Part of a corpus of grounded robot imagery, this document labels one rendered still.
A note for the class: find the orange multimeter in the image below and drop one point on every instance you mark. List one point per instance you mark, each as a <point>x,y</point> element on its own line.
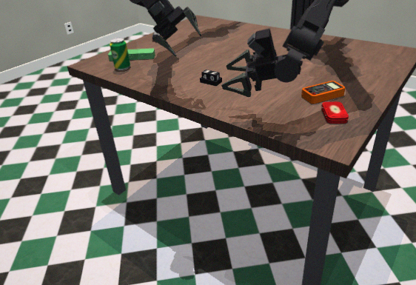
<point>323,92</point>

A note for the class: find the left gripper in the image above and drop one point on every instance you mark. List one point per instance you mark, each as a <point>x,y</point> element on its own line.
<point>250,72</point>

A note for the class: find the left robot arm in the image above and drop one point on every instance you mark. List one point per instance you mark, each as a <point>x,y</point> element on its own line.
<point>315,17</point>

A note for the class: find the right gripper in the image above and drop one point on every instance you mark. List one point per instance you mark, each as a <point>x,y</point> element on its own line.
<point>170,28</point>

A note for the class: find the green soda can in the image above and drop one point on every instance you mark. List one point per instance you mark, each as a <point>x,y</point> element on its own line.
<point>119,53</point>

